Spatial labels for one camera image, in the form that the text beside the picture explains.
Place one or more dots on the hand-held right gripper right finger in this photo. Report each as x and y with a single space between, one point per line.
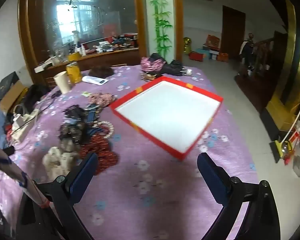
213 177

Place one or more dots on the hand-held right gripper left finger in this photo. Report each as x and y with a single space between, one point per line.
83 176

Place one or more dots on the red dotted scrunchie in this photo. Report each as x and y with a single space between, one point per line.
102 153

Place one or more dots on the cream fluffy spotted scrunchie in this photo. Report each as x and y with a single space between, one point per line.
57 160

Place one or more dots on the blue striped scrunchie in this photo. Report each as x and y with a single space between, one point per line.
92 117

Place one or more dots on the small black lace scrunchie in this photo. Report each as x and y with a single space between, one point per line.
73 112

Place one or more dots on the red white patterned scrunchie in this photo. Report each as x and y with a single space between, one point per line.
101 99

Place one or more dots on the red box with white inside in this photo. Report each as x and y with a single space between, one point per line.
165 112

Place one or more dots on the person's left forearm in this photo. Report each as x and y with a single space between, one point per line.
13 171

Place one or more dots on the purple floral tablecloth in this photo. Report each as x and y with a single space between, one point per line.
145 180

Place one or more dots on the yellow dustpan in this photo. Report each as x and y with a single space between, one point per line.
281 150

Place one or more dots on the white power strip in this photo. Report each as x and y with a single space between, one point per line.
25 127

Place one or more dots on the small green packet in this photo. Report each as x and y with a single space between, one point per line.
86 94

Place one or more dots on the white charger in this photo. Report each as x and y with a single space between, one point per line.
17 120

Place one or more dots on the black bag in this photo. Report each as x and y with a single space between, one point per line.
35 93

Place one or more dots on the cream paper cup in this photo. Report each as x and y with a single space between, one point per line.
62 82

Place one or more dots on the white remote control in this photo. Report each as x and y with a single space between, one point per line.
95 80

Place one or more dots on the yellow mop and broom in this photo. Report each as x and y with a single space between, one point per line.
293 122

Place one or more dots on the yellow bag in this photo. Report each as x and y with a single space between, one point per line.
73 73

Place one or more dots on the dark brown hair piece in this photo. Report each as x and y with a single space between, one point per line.
101 71

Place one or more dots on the cardboard box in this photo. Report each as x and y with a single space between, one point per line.
12 96

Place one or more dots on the black cloth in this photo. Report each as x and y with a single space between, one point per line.
172 68

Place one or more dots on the white box on sideboard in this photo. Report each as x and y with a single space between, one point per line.
46 65

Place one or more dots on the small brown figure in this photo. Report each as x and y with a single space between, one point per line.
150 76

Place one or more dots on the wooden sideboard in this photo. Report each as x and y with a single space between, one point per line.
102 57

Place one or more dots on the black flat box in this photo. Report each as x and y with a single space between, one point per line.
3 86

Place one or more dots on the red floor box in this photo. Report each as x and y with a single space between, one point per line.
196 56

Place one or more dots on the blue floor box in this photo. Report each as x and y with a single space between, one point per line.
202 51

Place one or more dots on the pink cloth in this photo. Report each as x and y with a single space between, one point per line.
152 63

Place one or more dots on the clothes on railing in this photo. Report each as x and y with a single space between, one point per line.
246 51

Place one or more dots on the wooden stair railing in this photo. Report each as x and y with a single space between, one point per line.
267 55

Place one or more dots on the gold foil balloon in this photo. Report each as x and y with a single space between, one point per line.
187 45

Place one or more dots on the orange gift box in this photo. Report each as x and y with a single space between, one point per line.
213 42

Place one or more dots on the dark wooden door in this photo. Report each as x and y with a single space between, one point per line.
233 32

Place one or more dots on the bamboo painted panel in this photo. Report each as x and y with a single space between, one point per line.
162 17

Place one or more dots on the golden door frame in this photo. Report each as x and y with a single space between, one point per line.
290 67

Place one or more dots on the large wall mirror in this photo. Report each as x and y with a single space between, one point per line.
90 12

